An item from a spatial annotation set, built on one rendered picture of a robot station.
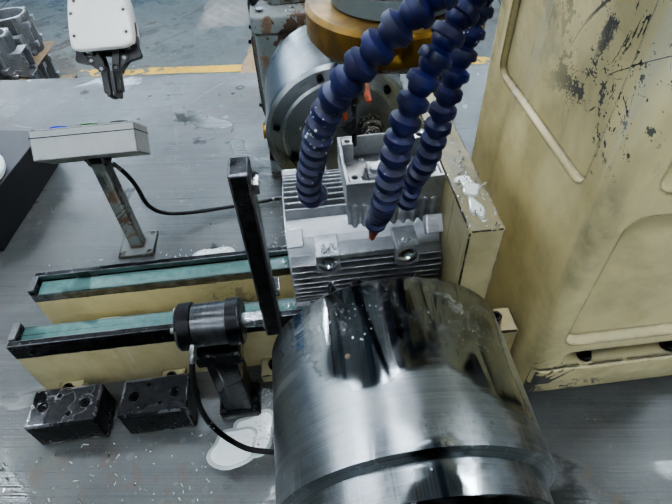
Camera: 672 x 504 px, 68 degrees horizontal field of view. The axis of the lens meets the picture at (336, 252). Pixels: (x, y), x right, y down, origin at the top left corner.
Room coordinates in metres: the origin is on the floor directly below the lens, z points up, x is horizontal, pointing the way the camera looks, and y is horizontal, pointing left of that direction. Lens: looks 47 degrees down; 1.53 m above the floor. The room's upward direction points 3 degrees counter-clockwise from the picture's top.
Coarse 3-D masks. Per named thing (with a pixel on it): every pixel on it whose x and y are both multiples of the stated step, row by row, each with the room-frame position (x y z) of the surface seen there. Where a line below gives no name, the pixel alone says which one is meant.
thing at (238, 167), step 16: (240, 160) 0.38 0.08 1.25; (240, 176) 0.36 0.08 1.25; (256, 176) 0.38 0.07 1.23; (240, 192) 0.36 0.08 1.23; (256, 192) 0.36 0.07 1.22; (240, 208) 0.36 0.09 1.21; (256, 208) 0.36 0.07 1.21; (240, 224) 0.36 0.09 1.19; (256, 224) 0.36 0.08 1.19; (256, 240) 0.36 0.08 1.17; (256, 256) 0.36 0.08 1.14; (256, 272) 0.36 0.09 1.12; (272, 272) 0.38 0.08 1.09; (256, 288) 0.36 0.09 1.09; (272, 288) 0.36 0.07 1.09; (272, 304) 0.36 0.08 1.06; (256, 320) 0.36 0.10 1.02; (272, 320) 0.36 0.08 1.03
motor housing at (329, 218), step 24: (288, 192) 0.50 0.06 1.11; (336, 192) 0.49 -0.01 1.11; (288, 216) 0.47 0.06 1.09; (312, 216) 0.47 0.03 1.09; (336, 216) 0.47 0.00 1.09; (312, 240) 0.45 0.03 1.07; (360, 240) 0.45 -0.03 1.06; (384, 240) 0.45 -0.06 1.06; (432, 240) 0.45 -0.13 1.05; (312, 264) 0.42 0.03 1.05; (360, 264) 0.43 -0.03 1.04; (384, 264) 0.43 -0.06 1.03; (408, 264) 0.43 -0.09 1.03; (432, 264) 0.43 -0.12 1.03; (312, 288) 0.42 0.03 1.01; (336, 288) 0.42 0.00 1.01
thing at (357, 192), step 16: (352, 144) 0.55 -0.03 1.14; (368, 144) 0.56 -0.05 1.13; (384, 144) 0.56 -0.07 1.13; (416, 144) 0.55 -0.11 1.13; (352, 160) 0.55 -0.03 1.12; (368, 160) 0.55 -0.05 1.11; (352, 176) 0.48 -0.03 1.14; (368, 176) 0.50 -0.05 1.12; (432, 176) 0.47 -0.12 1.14; (352, 192) 0.46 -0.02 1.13; (368, 192) 0.47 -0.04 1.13; (432, 192) 0.47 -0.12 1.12; (352, 208) 0.46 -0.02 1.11; (416, 208) 0.47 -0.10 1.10; (432, 208) 0.47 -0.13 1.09; (352, 224) 0.46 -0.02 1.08
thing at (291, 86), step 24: (288, 48) 0.84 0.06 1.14; (312, 48) 0.79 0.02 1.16; (288, 72) 0.76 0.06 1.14; (312, 72) 0.72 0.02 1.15; (288, 96) 0.72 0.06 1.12; (312, 96) 0.72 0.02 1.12; (384, 96) 0.73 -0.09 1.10; (288, 120) 0.72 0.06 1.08; (360, 120) 0.72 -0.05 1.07; (384, 120) 0.73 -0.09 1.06; (288, 144) 0.72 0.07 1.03; (336, 144) 0.72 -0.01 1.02; (288, 168) 0.72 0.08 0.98; (336, 168) 0.72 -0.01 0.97
